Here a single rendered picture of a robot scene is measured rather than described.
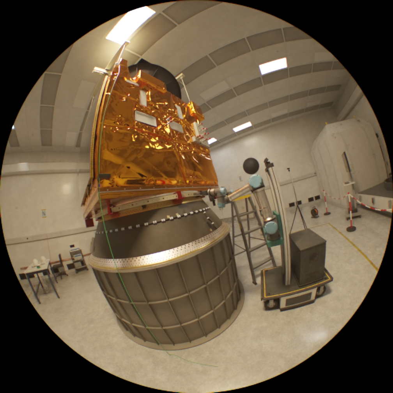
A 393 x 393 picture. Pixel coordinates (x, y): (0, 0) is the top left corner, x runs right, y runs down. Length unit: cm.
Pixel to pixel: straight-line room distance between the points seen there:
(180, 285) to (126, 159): 118
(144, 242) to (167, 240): 20
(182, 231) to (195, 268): 37
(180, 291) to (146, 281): 32
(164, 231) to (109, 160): 77
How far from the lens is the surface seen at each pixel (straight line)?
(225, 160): 927
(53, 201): 663
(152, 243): 117
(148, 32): 381
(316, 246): 161
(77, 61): 424
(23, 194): 707
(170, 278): 120
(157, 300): 132
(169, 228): 122
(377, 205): 472
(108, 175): 106
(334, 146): 592
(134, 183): 119
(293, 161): 870
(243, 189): 132
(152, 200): 129
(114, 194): 110
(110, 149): 119
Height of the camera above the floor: 154
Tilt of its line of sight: 4 degrees up
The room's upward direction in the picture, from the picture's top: 14 degrees counter-clockwise
